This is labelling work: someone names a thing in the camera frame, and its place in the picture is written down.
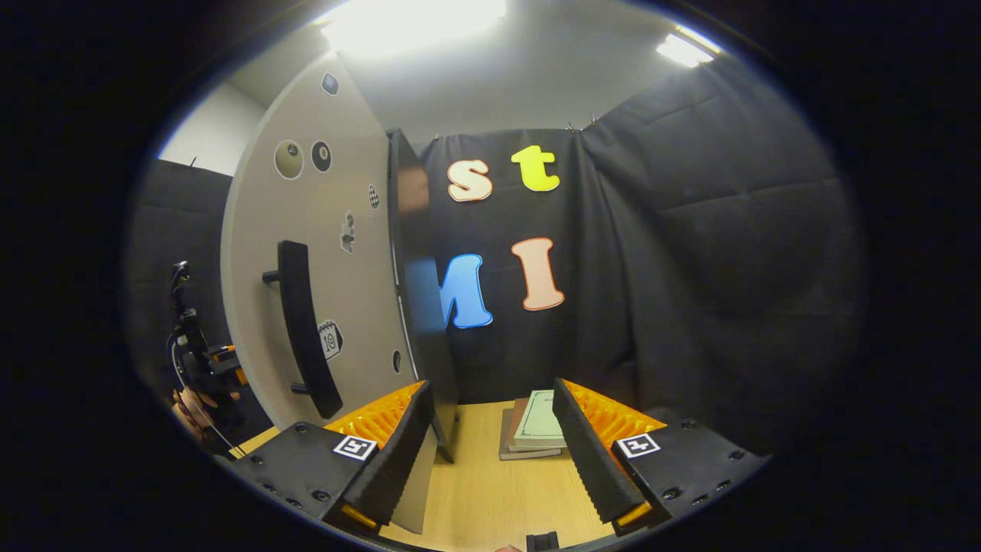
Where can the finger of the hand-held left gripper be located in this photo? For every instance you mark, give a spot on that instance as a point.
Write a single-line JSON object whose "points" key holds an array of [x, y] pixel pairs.
{"points": [[231, 366]]}

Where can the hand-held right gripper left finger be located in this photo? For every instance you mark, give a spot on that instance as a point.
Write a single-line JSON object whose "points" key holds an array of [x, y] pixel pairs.
{"points": [[395, 452]]}

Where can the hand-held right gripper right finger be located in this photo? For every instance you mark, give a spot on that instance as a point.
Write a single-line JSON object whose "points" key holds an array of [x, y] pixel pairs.
{"points": [[590, 452]]}

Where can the beige cabinet door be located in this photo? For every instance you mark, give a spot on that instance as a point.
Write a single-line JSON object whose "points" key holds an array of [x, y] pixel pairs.
{"points": [[345, 307]]}

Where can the brown book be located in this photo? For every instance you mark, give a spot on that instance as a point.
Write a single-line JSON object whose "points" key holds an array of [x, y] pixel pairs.
{"points": [[512, 429]]}

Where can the black backdrop cloth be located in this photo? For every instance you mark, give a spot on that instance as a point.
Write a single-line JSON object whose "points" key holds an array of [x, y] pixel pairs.
{"points": [[728, 268]]}

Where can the large ceiling light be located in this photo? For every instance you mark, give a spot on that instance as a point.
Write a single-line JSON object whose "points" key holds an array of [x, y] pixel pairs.
{"points": [[410, 23]]}

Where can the small ceiling light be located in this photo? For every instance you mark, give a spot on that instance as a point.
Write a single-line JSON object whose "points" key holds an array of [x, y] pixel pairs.
{"points": [[686, 50]]}

